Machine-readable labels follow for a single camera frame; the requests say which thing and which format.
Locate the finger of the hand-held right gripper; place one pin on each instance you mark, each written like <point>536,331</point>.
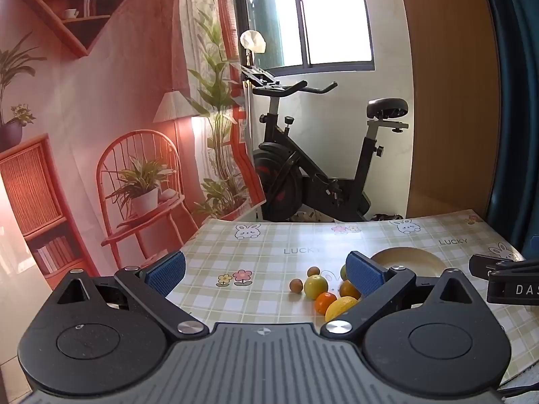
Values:
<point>480,265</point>

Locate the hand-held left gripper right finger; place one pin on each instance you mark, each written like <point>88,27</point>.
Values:
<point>364,271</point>

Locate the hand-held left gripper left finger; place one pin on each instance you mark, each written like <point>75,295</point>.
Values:
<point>168,271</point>

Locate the green apple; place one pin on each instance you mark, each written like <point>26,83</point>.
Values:
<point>343,272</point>

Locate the speckled orange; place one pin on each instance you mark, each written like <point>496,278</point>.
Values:
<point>348,289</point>

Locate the yellow lemon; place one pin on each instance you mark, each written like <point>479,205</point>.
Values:
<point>339,307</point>

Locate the small bright tangerine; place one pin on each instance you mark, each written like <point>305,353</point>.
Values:
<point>325,302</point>

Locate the beige plate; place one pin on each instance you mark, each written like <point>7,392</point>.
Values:
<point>412,259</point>

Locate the brown longan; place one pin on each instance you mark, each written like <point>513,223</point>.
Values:
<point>296,285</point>
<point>313,271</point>

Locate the yellow-green apple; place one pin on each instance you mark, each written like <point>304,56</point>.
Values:
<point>316,287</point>

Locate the green checkered tablecloth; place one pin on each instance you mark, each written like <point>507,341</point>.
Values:
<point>261,269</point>

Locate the black exercise bike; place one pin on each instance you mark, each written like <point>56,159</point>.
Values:
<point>320,189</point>

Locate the wooden cabinet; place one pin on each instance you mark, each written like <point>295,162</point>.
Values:
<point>450,92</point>

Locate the white cloth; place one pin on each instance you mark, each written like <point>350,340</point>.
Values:
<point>252,41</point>

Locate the window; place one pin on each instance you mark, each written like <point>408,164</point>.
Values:
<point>332,17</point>

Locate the pink room wall poster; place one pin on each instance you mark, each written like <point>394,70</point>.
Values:
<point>126,92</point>

